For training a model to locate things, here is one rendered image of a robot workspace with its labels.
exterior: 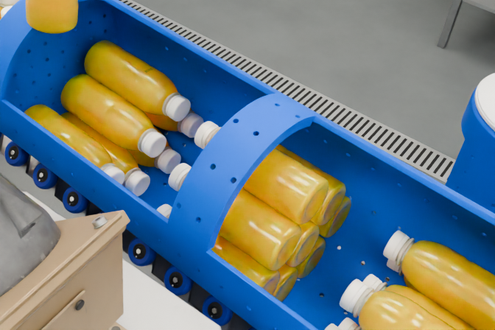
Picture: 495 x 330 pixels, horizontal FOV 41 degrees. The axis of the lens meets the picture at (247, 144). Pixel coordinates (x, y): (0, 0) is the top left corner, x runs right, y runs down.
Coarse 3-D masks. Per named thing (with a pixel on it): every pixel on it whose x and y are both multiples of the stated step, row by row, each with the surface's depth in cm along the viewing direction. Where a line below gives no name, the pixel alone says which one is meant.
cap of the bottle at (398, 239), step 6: (396, 234) 85; (402, 234) 86; (390, 240) 85; (396, 240) 85; (402, 240) 85; (390, 246) 85; (396, 246) 84; (384, 252) 86; (390, 252) 85; (396, 252) 84; (390, 258) 85
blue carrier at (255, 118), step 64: (0, 64) 96; (64, 64) 112; (192, 64) 108; (0, 128) 103; (256, 128) 81; (320, 128) 94; (128, 192) 86; (192, 192) 80; (384, 192) 95; (448, 192) 78; (192, 256) 82; (384, 256) 97; (256, 320) 80; (320, 320) 94
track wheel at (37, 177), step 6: (36, 168) 108; (42, 168) 108; (36, 174) 108; (42, 174) 107; (48, 174) 107; (54, 174) 107; (36, 180) 108; (42, 180) 107; (48, 180) 107; (54, 180) 107; (42, 186) 107; (48, 186) 107
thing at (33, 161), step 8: (32, 160) 116; (32, 168) 114; (64, 184) 112; (96, 208) 109; (128, 232) 106; (128, 240) 105; (160, 256) 103; (160, 264) 102; (168, 264) 102; (160, 272) 101; (192, 288) 99; (200, 288) 99; (192, 296) 98; (200, 296) 98; (320, 296) 101; (200, 304) 97; (344, 312) 99; (232, 320) 96; (240, 320) 96; (232, 328) 95; (240, 328) 95; (248, 328) 95
